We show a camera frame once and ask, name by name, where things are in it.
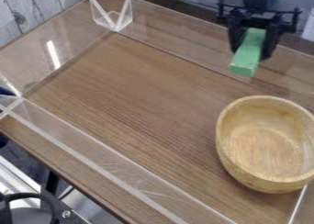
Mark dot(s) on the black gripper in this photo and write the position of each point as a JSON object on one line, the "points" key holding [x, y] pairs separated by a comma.
{"points": [[267, 14]]}

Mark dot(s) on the green rectangular block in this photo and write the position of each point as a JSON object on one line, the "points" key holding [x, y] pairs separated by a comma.
{"points": [[248, 56]]}

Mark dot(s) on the brown wooden bowl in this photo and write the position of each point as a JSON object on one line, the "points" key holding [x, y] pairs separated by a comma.
{"points": [[265, 143]]}

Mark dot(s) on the black table leg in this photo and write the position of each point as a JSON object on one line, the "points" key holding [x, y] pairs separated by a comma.
{"points": [[53, 183]]}

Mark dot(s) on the clear acrylic enclosure wall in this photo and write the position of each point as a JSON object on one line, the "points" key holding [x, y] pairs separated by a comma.
{"points": [[117, 87]]}

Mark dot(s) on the metal bracket with screw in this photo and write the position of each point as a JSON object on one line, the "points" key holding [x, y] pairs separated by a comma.
{"points": [[66, 215]]}

